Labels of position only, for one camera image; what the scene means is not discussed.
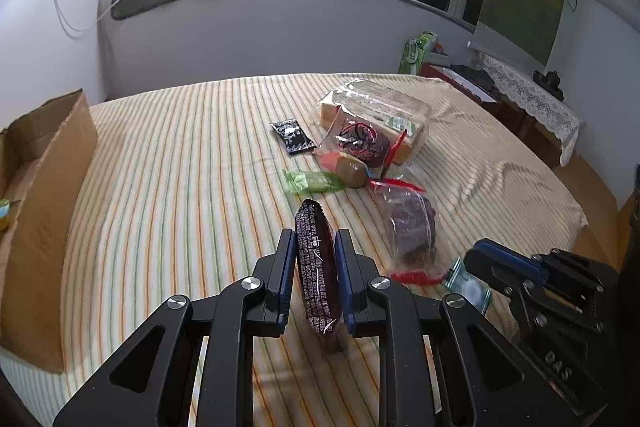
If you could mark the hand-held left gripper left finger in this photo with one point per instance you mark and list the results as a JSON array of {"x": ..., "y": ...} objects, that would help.
[{"x": 286, "y": 272}]

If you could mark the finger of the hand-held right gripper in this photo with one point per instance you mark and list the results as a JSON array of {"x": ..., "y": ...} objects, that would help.
[
  {"x": 510, "y": 259},
  {"x": 490, "y": 274}
]

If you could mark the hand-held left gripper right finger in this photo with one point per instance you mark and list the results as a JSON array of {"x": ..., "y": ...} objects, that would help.
[{"x": 345, "y": 279}]

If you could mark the teal candy packet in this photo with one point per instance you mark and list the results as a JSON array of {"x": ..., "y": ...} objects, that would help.
[{"x": 467, "y": 291}]

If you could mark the brown chocolate bar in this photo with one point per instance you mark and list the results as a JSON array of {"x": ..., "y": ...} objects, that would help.
[{"x": 315, "y": 277}]

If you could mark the green snack packet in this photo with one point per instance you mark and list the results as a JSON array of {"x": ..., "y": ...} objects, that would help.
[{"x": 312, "y": 181}]

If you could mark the clear bag with red snack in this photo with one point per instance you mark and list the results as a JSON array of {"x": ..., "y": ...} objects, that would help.
[{"x": 360, "y": 139}]

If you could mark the cardboard box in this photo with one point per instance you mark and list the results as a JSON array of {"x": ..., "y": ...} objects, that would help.
[{"x": 45, "y": 217}]

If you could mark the clear bag with dark snack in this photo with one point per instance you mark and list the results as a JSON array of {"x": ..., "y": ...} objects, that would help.
[{"x": 410, "y": 222}]

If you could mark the black snack packet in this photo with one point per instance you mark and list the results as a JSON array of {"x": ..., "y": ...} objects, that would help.
[{"x": 292, "y": 137}]

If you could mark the striped bed sheet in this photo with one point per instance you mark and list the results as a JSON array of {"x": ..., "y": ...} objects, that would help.
[{"x": 175, "y": 187}]

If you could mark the side table with lace cloth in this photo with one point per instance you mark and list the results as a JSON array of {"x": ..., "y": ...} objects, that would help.
[{"x": 530, "y": 92}]

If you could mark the wrapped bread loaf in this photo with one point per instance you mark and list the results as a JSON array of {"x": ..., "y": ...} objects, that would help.
[{"x": 380, "y": 107}]

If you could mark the red box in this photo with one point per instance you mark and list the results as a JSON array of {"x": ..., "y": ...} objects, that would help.
[{"x": 440, "y": 72}]

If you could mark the green paper bag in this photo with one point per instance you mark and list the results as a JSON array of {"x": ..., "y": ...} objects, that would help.
[{"x": 417, "y": 52}]

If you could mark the black camera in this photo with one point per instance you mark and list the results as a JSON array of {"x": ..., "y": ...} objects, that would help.
[{"x": 547, "y": 82}]

